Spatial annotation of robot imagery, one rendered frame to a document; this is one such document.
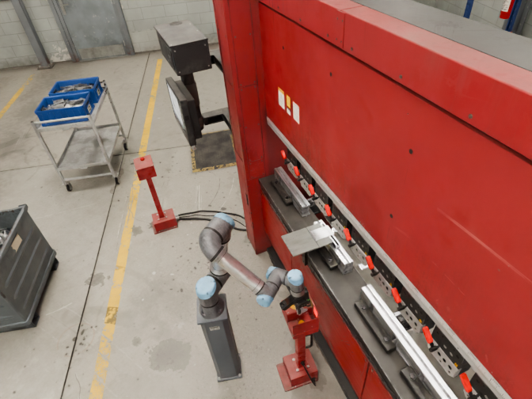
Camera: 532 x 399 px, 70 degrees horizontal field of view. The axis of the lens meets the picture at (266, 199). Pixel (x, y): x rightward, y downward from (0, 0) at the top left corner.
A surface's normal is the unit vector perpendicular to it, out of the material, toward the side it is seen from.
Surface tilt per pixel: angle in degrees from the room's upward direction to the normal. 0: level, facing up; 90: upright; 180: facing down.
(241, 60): 90
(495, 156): 90
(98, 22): 90
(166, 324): 0
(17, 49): 90
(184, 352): 0
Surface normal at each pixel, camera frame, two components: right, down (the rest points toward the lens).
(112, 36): 0.14, 0.64
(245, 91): 0.37, 0.59
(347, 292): -0.07, -0.75
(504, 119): -0.93, 0.29
